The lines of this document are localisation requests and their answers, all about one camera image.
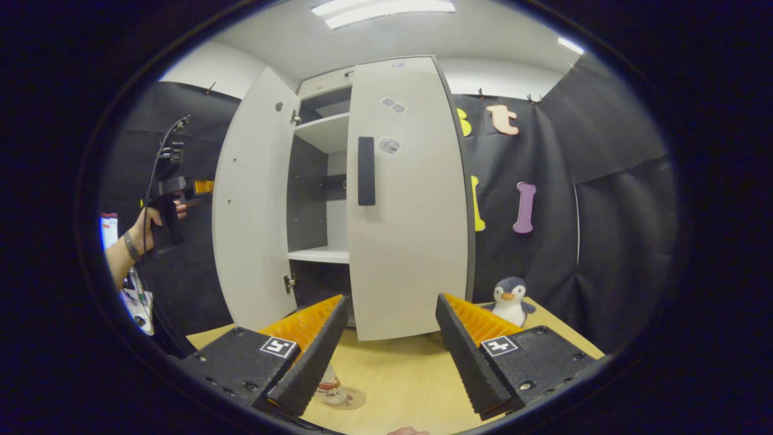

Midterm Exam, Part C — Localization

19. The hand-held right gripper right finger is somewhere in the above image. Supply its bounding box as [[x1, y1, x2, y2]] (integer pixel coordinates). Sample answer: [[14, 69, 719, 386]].
[[436, 293, 605, 422]]

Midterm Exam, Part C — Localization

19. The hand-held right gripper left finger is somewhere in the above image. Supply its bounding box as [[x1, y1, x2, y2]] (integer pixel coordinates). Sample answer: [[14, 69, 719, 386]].
[[181, 294, 350, 417]]

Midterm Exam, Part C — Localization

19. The clear bottle with red label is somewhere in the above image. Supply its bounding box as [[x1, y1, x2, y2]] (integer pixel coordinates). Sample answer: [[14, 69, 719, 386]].
[[315, 362, 350, 407]]

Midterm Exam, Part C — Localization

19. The light grey cabinet door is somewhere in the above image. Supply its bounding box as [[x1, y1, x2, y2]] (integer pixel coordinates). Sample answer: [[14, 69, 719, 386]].
[[346, 56, 476, 342], [211, 66, 301, 332]]

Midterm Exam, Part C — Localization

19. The round brown coaster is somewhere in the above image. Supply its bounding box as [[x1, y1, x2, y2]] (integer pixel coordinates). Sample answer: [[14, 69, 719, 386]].
[[329, 387, 367, 410]]

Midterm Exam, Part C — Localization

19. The light grey cabinet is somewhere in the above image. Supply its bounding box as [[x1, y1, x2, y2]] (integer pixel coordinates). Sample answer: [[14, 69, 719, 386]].
[[287, 56, 478, 330]]

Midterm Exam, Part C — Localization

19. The penguin plush toy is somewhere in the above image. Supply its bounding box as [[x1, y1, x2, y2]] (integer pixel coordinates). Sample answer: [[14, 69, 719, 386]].
[[481, 276, 537, 328]]

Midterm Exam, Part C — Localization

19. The computer screen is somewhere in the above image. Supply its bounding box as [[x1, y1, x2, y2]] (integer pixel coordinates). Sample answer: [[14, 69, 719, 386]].
[[100, 213, 155, 336]]

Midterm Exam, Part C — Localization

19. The black backdrop cloth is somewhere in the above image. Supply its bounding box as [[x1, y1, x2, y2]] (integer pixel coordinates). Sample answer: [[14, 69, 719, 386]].
[[103, 51, 680, 357]]

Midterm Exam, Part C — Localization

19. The long ceiling light panel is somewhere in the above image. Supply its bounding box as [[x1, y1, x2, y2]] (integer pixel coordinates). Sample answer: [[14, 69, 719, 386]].
[[311, 0, 457, 30]]

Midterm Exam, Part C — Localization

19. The black door handle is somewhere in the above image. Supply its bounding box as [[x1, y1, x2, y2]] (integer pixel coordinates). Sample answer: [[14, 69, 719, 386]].
[[358, 137, 376, 207]]

